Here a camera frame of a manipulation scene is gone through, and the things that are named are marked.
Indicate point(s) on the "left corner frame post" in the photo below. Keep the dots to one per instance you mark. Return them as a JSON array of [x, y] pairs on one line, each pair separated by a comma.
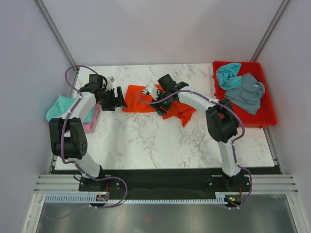
[[54, 30]]

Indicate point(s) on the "red plastic bin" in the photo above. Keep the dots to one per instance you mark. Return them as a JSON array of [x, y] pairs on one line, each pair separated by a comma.
[[265, 116]]

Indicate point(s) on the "white cable duct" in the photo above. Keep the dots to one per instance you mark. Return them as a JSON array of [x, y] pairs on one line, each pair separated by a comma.
[[96, 199]]

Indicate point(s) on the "grey t shirt in bin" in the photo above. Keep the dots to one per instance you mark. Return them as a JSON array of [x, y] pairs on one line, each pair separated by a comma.
[[247, 95]]

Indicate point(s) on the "folded pink t shirt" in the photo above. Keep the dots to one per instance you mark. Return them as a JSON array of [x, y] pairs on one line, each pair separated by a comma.
[[90, 120]]

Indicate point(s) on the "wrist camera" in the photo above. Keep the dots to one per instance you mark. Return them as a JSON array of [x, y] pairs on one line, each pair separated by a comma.
[[108, 83], [151, 90]]

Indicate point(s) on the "right corner frame post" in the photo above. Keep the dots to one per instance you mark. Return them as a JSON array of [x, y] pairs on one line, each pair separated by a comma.
[[270, 29]]

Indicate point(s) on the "orange t shirt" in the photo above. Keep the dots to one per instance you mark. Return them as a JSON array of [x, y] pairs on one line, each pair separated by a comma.
[[179, 110]]

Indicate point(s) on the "corner frame post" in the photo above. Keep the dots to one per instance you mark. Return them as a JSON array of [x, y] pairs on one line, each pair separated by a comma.
[[270, 29], [54, 30]]

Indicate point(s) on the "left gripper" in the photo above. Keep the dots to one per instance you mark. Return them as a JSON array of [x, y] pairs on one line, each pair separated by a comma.
[[115, 103]]

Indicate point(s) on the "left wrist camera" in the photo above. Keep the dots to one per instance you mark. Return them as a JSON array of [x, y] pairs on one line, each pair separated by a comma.
[[108, 83]]

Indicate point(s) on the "cyan t shirt in bin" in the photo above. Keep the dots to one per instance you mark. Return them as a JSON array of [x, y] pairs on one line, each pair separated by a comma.
[[227, 76]]

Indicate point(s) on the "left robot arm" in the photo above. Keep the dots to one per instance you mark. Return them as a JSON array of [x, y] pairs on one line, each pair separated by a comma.
[[68, 137]]

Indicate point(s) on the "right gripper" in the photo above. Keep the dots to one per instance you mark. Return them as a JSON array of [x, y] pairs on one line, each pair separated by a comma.
[[156, 106]]

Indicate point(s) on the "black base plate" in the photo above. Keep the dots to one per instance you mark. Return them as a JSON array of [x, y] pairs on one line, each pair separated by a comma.
[[199, 183]]

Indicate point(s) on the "folded teal t shirt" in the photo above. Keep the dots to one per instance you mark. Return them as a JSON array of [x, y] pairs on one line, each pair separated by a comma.
[[60, 107]]

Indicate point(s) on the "aluminium frame rail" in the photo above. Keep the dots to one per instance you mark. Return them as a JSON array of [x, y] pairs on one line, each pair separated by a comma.
[[262, 184]]

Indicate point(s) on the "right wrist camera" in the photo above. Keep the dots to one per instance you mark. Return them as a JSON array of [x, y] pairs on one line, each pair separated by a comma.
[[151, 90]]

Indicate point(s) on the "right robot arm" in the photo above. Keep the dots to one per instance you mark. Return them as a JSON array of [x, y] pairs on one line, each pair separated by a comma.
[[222, 123]]

